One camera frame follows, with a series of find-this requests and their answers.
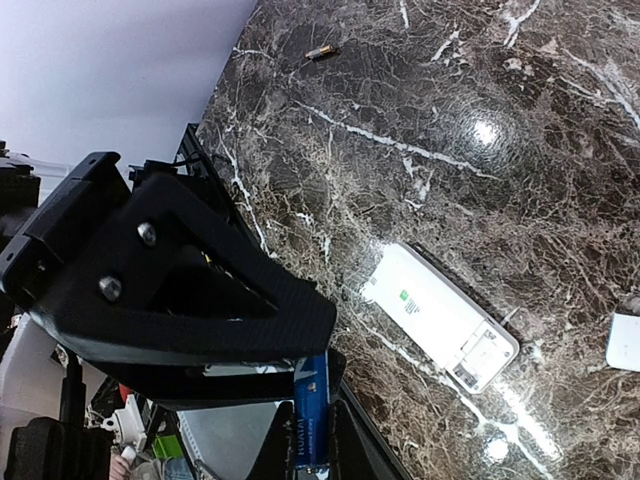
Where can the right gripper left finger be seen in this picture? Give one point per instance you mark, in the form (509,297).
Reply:
(87,265)

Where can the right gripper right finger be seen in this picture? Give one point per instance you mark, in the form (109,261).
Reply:
(356,449)

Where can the blue battery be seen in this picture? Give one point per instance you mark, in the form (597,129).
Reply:
(311,409)

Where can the white remote control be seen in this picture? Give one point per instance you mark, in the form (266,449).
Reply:
(458,335)

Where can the white battery cover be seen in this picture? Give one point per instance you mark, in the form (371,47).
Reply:
(623,347)

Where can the gold battery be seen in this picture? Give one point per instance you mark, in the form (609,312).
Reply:
(322,53)

